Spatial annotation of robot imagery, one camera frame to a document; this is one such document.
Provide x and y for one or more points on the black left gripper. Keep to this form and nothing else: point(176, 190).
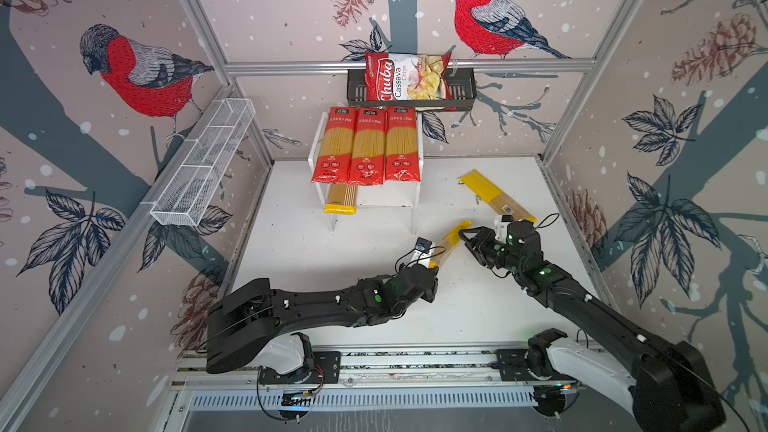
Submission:
point(430, 294)

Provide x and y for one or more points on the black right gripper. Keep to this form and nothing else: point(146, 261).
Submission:
point(478, 241)

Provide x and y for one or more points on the yellow Pastatime pasta bag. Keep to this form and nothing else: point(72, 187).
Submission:
point(342, 199)

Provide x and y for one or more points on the red spaghetti bag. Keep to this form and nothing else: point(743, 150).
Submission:
point(367, 158)
point(333, 162)
point(401, 146)

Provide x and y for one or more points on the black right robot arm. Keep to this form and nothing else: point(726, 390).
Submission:
point(664, 386)

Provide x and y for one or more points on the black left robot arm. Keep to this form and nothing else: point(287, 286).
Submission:
point(240, 325)

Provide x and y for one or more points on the red cassava chips bag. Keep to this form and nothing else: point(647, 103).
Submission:
point(387, 73)

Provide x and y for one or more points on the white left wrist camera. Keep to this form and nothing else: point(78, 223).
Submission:
point(421, 254)

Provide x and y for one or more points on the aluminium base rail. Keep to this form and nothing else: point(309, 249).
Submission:
point(388, 378)

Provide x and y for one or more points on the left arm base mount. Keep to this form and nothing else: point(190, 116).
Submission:
point(300, 366)

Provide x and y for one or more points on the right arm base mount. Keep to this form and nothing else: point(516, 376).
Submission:
point(518, 365)

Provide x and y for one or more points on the black wall basket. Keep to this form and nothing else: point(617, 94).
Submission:
point(457, 92)

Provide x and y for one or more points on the white wire mesh basket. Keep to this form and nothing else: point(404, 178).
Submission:
point(192, 187)

